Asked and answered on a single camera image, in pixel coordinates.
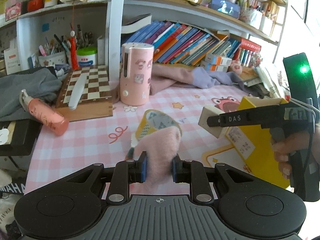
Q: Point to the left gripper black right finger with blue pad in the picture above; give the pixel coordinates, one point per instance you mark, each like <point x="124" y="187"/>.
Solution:
<point x="244" y="203"/>

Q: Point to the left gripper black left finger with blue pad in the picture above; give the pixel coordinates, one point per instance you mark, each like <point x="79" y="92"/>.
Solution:
<point x="73" y="204"/>

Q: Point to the beige block eraser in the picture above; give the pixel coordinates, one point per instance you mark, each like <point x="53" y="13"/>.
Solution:
<point x="210" y="121"/>

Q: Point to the pink fluffy glove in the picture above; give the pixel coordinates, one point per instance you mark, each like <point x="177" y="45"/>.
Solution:
<point x="161" y="147"/>

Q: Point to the yellow tape roll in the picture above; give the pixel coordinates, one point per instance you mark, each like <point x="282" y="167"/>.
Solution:
<point x="152" y="121"/>

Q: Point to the person's right hand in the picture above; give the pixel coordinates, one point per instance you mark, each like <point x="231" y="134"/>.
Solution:
<point x="294" y="142"/>

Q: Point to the yellow cardboard box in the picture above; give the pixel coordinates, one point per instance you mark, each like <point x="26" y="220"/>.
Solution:
<point x="253" y="144"/>

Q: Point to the stack of papers and books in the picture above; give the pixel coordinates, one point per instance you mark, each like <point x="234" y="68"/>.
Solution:
<point x="270" y="79"/>

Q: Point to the pink pig toy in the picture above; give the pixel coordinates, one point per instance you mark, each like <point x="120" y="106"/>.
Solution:
<point x="235" y="67"/>

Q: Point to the pink spray bottle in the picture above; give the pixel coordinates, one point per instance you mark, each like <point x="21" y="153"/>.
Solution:
<point x="43" y="113"/>

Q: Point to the orange white boxes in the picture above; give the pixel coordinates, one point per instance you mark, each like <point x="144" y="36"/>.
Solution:
<point x="215" y="63"/>

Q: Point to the wooden chessboard box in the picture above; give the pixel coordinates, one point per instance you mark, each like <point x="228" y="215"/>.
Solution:
<point x="96" y="99"/>

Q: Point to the white plastic knife case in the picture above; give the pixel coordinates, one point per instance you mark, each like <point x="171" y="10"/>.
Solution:
<point x="77" y="91"/>

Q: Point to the grey cloth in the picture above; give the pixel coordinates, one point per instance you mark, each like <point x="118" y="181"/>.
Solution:
<point x="41" y="84"/>

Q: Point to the phone on shelf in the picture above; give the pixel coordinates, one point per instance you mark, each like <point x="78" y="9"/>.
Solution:
<point x="225" y="7"/>

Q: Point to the pink purple cloth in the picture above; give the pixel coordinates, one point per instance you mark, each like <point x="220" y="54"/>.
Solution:
<point x="163" y="77"/>

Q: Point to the row of leaning books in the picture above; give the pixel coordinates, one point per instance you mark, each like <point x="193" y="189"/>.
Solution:
<point x="175" y="42"/>

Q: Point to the white pen holder cup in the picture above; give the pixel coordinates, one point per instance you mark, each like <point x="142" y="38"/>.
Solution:
<point x="50" y="60"/>

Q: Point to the white green jar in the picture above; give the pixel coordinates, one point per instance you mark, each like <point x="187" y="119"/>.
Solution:
<point x="87" y="56"/>

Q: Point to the pink cylindrical container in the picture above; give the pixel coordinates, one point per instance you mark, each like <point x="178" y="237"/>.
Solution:
<point x="135" y="73"/>

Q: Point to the red tassel pendant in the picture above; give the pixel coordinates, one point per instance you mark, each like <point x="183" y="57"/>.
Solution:
<point x="73" y="43"/>

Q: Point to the white shelf unit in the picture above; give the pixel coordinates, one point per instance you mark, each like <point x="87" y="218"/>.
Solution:
<point x="103" y="17"/>

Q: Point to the red white doll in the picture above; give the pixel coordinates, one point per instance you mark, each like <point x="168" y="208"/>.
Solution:
<point x="34" y="5"/>

